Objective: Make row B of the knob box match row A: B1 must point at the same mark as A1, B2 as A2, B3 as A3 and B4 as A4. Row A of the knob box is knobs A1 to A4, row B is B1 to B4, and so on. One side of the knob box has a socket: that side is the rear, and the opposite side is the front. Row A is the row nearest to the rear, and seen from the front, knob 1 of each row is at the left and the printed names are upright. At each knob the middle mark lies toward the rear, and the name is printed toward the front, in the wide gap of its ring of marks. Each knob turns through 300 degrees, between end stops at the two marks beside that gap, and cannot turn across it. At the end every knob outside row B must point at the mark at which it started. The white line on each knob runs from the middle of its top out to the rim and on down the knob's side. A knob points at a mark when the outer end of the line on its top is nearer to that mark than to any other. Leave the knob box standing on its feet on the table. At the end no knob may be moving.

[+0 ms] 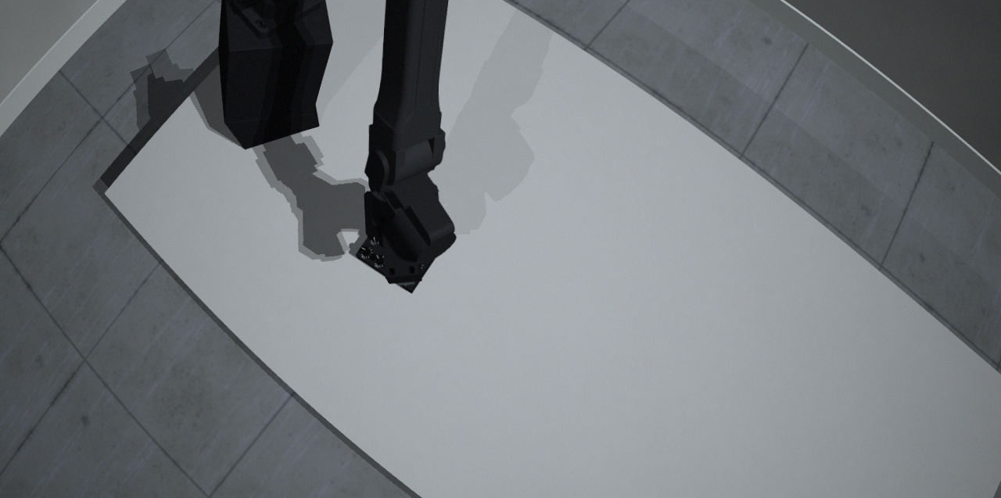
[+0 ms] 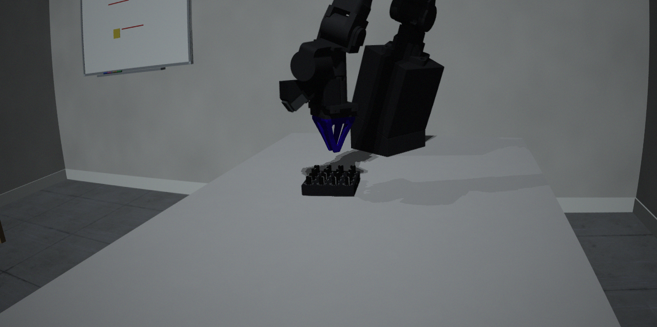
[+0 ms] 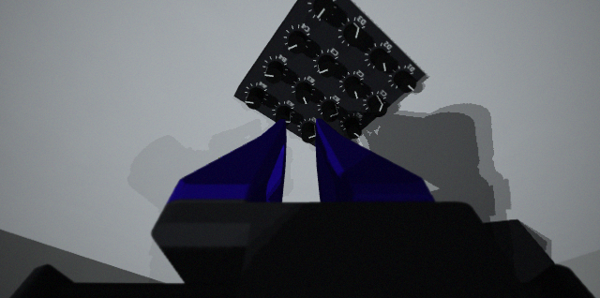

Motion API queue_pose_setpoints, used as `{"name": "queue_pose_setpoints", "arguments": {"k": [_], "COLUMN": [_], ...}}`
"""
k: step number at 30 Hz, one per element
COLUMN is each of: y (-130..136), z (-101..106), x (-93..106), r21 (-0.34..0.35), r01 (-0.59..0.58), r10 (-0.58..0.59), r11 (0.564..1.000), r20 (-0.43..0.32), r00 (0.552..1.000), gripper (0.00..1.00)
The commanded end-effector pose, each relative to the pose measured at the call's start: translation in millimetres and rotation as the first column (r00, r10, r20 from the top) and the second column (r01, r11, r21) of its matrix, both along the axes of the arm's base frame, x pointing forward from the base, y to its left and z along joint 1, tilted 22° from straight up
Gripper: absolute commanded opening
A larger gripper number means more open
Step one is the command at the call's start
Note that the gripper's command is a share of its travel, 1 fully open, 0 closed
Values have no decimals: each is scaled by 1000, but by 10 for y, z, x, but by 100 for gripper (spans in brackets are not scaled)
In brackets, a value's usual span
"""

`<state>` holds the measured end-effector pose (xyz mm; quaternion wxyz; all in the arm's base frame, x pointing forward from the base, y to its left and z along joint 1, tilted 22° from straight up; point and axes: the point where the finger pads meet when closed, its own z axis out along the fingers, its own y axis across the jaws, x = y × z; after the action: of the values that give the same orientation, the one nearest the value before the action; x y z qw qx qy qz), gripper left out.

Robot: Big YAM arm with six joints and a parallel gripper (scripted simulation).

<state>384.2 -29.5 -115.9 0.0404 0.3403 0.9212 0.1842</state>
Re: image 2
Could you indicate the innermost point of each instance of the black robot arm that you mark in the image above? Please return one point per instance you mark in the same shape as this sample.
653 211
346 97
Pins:
338 34

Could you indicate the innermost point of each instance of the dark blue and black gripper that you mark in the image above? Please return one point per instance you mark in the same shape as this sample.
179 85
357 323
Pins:
325 117

